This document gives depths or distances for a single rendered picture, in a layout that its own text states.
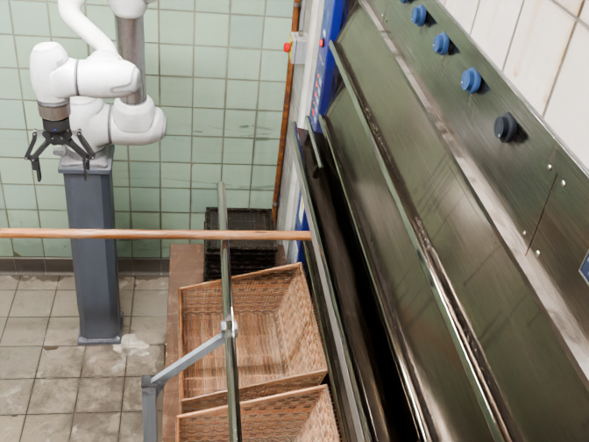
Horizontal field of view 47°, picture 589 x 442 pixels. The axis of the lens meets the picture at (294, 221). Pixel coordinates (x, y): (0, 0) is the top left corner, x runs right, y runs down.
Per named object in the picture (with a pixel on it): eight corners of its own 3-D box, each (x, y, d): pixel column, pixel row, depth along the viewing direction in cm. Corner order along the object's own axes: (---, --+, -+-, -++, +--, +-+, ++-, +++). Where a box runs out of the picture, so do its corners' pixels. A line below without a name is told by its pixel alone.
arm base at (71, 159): (57, 144, 284) (55, 132, 281) (111, 146, 288) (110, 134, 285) (50, 167, 270) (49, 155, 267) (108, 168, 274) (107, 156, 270)
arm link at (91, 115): (68, 133, 281) (64, 84, 269) (113, 135, 284) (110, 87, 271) (61, 153, 268) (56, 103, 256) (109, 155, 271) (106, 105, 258)
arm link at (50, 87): (29, 103, 188) (78, 105, 190) (22, 50, 179) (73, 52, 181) (38, 88, 197) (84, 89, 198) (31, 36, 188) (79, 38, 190)
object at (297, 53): (304, 55, 285) (307, 32, 279) (308, 65, 277) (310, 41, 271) (287, 54, 284) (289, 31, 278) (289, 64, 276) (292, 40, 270)
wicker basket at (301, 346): (296, 311, 279) (303, 260, 263) (320, 425, 234) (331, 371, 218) (176, 314, 270) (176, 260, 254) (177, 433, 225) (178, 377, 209)
